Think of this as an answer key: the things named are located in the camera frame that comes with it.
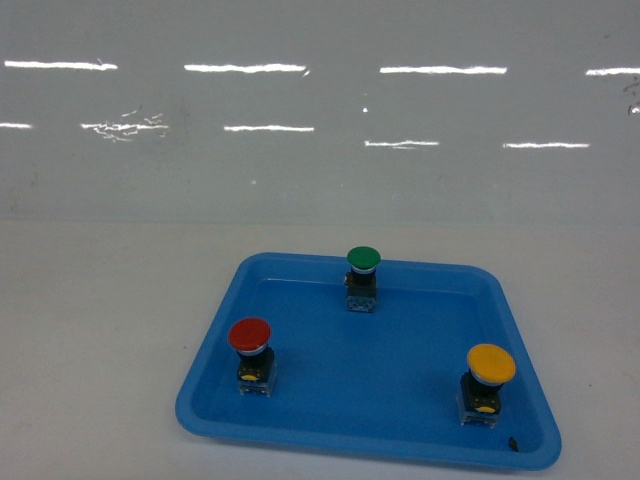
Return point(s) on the red mushroom push button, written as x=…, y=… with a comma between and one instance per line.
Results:
x=257, y=368

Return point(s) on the yellow mushroom push button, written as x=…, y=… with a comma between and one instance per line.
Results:
x=489, y=368

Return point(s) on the green mushroom push button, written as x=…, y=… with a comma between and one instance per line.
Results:
x=361, y=280

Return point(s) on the white whiteboard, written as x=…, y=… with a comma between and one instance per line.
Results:
x=321, y=112

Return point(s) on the blue plastic tray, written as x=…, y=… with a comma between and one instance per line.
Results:
x=380, y=384

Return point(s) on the small black debris piece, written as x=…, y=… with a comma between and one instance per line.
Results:
x=513, y=444

